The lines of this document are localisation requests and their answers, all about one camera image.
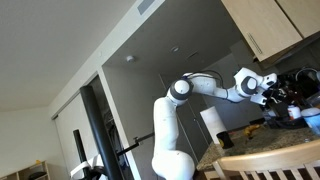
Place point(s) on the round ceiling light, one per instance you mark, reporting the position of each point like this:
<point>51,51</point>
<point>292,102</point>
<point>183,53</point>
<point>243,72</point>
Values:
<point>174,48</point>

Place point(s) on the black pepper grinder bottle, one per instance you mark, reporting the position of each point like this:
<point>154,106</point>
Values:
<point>268,116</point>

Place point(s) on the thick black pole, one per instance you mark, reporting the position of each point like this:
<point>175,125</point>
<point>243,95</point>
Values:
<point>100,133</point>

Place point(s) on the thin black post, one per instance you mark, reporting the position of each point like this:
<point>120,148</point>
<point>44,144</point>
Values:
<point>80,150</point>

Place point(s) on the light wooden shelf unit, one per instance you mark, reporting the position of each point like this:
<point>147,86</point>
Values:
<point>23,171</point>

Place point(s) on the black mug yellow logo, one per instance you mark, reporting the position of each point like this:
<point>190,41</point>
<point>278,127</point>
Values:
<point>226,140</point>

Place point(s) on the round smoke detector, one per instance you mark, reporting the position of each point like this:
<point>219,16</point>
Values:
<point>130,58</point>

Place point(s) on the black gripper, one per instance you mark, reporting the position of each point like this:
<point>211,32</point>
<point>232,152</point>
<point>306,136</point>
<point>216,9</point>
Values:
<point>275,94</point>

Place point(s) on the wooden chair back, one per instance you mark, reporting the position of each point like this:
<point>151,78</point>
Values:
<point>266,158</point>

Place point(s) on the light wooden upper cabinet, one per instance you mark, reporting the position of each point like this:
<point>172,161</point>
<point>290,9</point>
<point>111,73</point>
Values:
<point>263,23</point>
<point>303,13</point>

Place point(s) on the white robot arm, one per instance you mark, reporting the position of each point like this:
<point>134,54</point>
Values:
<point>166,133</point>

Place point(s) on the pump bottle blue label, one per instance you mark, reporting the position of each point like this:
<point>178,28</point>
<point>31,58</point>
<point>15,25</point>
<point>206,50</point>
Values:
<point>313,120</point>

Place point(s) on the white pill bottle orange label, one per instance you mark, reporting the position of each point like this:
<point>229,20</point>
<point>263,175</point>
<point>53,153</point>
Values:
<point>294,112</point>

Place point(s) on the dark blue speckled bowl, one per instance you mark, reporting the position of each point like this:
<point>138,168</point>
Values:
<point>286,124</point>

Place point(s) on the yellow banana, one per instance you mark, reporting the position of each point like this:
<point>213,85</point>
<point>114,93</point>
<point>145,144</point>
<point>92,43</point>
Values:
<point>250,130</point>

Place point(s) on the black kitchen stove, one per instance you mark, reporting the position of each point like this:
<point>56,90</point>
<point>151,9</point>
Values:
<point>303,86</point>

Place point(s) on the ceiling air vent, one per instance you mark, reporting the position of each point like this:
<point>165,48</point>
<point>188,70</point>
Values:
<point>146,6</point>

